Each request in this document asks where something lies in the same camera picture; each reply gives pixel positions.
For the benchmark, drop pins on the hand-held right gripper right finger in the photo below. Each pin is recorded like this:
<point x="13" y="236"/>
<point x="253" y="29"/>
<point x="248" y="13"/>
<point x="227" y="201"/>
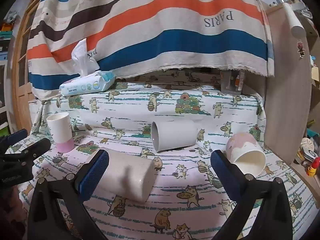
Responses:
<point x="225" y="177"/>

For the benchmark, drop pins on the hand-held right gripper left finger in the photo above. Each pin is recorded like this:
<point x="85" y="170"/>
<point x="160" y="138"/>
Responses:
<point x="93" y="176"/>

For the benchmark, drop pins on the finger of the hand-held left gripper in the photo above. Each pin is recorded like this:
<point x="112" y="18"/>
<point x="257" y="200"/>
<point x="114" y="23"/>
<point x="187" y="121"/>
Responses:
<point x="33" y="147"/>
<point x="18" y="134"/>

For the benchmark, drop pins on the speckled white cup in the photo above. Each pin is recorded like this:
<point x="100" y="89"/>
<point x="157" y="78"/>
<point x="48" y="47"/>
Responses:
<point x="130" y="175"/>

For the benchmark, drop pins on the white and pink paper cup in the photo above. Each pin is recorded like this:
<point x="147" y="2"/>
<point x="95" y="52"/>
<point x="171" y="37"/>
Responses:
<point x="60" y="130"/>

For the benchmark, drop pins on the grey cup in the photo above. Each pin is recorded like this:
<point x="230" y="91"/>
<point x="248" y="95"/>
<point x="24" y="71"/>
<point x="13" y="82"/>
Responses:
<point x="175" y="135"/>

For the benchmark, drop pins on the wooden cabinet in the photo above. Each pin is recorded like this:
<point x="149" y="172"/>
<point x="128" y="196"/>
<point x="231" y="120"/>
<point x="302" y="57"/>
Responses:
<point x="22" y="80"/>

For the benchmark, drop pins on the wet wipes packet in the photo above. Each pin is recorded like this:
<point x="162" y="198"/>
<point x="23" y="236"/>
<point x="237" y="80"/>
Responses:
<point x="85" y="85"/>

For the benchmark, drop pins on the round white container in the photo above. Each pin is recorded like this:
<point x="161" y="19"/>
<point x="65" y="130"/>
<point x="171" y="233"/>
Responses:
<point x="307" y="147"/>

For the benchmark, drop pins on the cat printed cloth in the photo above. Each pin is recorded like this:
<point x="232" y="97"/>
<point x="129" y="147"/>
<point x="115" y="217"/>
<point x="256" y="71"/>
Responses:
<point x="175" y="105"/>

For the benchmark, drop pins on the red and yellow toy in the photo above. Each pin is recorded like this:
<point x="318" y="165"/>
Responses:
<point x="313" y="168"/>

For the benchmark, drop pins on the wooden side panel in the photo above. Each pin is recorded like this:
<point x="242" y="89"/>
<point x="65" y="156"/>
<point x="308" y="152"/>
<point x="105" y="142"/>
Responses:
<point x="285" y="92"/>

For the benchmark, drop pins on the bear sticker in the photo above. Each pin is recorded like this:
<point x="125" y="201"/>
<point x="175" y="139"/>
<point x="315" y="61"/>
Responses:
<point x="301" y="48"/>

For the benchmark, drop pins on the striped cloth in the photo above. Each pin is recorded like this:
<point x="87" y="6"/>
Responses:
<point x="175" y="17"/>

